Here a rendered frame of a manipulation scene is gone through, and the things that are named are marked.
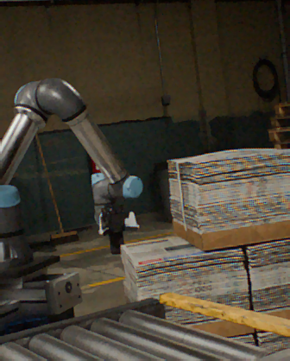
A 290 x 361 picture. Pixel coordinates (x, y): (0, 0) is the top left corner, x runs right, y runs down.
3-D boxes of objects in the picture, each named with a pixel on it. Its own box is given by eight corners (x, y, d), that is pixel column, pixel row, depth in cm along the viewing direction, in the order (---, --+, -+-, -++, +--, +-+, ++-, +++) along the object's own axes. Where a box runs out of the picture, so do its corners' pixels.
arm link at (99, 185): (122, 170, 253) (127, 202, 253) (103, 172, 261) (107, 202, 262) (104, 174, 248) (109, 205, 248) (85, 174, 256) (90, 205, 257)
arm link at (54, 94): (72, 66, 228) (152, 185, 247) (53, 71, 236) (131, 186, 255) (49, 87, 222) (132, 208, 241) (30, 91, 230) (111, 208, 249)
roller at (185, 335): (138, 330, 151) (135, 307, 150) (293, 382, 110) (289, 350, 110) (116, 336, 148) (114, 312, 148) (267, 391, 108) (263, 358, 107)
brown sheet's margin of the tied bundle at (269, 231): (188, 243, 201) (186, 227, 201) (287, 227, 205) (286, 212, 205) (202, 250, 185) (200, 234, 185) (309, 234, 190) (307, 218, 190)
